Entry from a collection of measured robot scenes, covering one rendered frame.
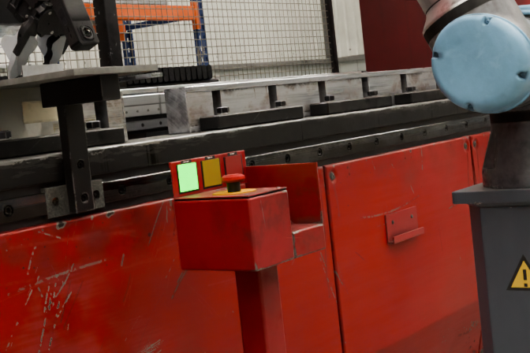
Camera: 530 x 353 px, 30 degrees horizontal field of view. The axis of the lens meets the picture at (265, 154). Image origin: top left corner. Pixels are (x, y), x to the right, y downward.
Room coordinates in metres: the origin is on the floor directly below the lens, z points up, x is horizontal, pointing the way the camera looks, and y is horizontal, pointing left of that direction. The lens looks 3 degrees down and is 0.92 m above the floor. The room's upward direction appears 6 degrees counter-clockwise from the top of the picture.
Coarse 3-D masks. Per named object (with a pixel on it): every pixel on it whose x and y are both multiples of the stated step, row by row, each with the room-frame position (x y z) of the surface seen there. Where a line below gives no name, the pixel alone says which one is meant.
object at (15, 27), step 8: (0, 0) 1.70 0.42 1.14; (8, 0) 1.72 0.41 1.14; (0, 8) 1.70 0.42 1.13; (0, 16) 1.70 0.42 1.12; (8, 16) 1.71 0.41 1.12; (0, 24) 1.70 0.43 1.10; (8, 24) 1.72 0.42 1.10; (16, 24) 1.73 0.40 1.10; (0, 32) 1.71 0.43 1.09; (8, 32) 1.72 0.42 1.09; (16, 32) 1.74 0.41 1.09
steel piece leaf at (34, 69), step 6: (24, 66) 1.61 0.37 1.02; (30, 66) 1.62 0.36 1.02; (36, 66) 1.63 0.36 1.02; (42, 66) 1.64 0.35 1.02; (48, 66) 1.65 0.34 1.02; (54, 66) 1.66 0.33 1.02; (60, 66) 1.67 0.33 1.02; (24, 72) 1.61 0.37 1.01; (30, 72) 1.62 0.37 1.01; (36, 72) 1.63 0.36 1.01; (42, 72) 1.64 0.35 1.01
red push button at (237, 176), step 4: (224, 176) 1.60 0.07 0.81; (228, 176) 1.59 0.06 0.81; (232, 176) 1.59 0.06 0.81; (236, 176) 1.59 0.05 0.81; (240, 176) 1.59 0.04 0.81; (224, 180) 1.59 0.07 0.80; (228, 180) 1.59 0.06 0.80; (232, 180) 1.59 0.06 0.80; (236, 180) 1.59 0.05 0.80; (240, 180) 1.59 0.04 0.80; (228, 184) 1.60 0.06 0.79; (232, 184) 1.60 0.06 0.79; (236, 184) 1.60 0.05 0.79; (240, 184) 1.60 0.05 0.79; (228, 188) 1.60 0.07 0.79; (232, 188) 1.60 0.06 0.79; (236, 188) 1.60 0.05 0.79; (240, 188) 1.60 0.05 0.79
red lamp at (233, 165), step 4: (232, 156) 1.74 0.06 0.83; (236, 156) 1.75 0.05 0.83; (240, 156) 1.76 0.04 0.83; (228, 160) 1.73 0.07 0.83; (232, 160) 1.74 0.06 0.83; (236, 160) 1.75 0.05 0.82; (240, 160) 1.76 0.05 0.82; (228, 164) 1.73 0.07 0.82; (232, 164) 1.74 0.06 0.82; (236, 164) 1.75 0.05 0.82; (240, 164) 1.76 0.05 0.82; (228, 168) 1.73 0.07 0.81; (232, 168) 1.74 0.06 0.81; (236, 168) 1.75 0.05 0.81; (240, 168) 1.76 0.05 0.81; (228, 172) 1.73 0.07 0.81; (232, 172) 1.74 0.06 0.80; (236, 172) 1.75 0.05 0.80; (240, 172) 1.76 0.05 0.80
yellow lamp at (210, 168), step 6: (204, 162) 1.68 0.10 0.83; (210, 162) 1.69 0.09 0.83; (216, 162) 1.71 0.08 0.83; (204, 168) 1.68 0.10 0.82; (210, 168) 1.69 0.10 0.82; (216, 168) 1.70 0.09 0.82; (204, 174) 1.68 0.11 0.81; (210, 174) 1.69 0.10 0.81; (216, 174) 1.70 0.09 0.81; (204, 180) 1.68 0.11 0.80; (210, 180) 1.69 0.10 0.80; (216, 180) 1.70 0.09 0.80; (204, 186) 1.68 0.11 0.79
